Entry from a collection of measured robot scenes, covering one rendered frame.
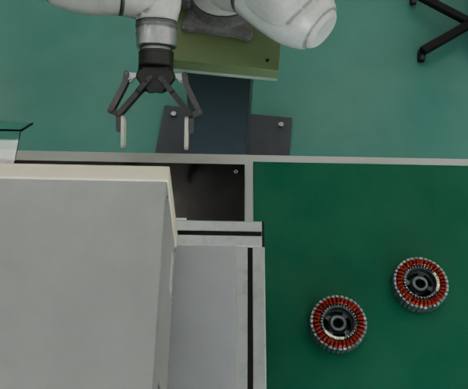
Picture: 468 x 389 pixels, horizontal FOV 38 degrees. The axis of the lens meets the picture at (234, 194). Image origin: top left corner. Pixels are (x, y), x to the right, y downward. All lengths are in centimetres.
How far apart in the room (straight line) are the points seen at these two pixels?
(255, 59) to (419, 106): 112
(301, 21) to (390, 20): 146
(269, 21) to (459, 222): 61
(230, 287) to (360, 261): 50
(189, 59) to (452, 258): 77
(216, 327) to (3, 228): 34
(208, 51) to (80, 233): 94
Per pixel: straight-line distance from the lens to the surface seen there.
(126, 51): 277
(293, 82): 267
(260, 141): 248
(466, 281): 151
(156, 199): 86
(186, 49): 172
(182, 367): 99
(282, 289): 142
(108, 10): 149
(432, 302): 143
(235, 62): 169
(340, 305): 139
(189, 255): 105
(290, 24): 152
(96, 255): 84
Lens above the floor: 207
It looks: 61 degrees down
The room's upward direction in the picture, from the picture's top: 2 degrees clockwise
